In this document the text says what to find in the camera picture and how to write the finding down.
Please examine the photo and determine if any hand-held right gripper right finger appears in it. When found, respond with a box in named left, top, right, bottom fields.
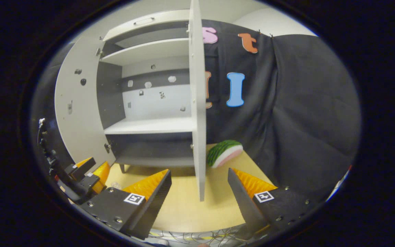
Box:
left=227, top=167, right=321, bottom=239

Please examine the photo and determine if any white cabinet door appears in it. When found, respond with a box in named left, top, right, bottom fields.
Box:
left=188, top=0, right=207, bottom=202
left=54, top=34, right=116, bottom=165

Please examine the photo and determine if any toy watermelon slice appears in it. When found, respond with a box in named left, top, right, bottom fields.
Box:
left=207, top=140, right=243, bottom=169

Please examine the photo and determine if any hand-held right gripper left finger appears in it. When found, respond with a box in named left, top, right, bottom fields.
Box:
left=79, top=169, right=172, bottom=240

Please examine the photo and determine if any black backdrop cloth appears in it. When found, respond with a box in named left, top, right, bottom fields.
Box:
left=201, top=19, right=361, bottom=203

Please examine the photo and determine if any white cabinet shelf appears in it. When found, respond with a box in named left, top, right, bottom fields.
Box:
left=100, top=38, right=190, bottom=66

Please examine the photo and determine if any white and grey cabinet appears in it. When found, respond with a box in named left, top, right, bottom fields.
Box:
left=96, top=10, right=198, bottom=174

